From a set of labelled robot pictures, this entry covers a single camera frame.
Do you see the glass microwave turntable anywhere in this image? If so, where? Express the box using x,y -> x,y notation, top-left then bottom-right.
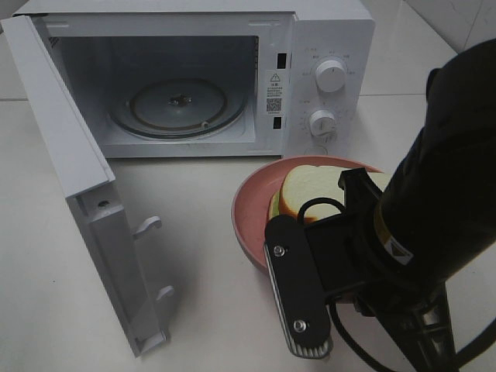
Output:
109,77 -> 253,140

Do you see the sandwich with lettuce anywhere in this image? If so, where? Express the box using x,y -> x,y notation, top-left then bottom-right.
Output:
267,165 -> 391,224

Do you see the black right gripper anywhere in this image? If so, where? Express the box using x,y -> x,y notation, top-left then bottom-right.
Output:
264,167 -> 415,357

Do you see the pink plate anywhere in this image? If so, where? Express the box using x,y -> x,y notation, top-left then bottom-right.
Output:
232,156 -> 380,274

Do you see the upper white power knob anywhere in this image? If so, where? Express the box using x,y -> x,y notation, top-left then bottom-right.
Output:
315,58 -> 347,93

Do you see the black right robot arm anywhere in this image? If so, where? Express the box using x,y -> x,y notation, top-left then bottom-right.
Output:
298,40 -> 495,371

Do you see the round white door button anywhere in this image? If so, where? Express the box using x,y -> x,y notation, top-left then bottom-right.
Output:
304,146 -> 328,156

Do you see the white microwave door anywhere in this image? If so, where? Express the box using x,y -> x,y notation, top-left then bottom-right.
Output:
2,15 -> 174,356

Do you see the lower white timer knob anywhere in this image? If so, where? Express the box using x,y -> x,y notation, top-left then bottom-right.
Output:
308,109 -> 336,137

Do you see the white warning label sticker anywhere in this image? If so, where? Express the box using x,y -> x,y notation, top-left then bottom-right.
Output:
263,69 -> 288,115

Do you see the white microwave oven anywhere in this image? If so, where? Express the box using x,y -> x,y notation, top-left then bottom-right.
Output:
8,1 -> 375,160

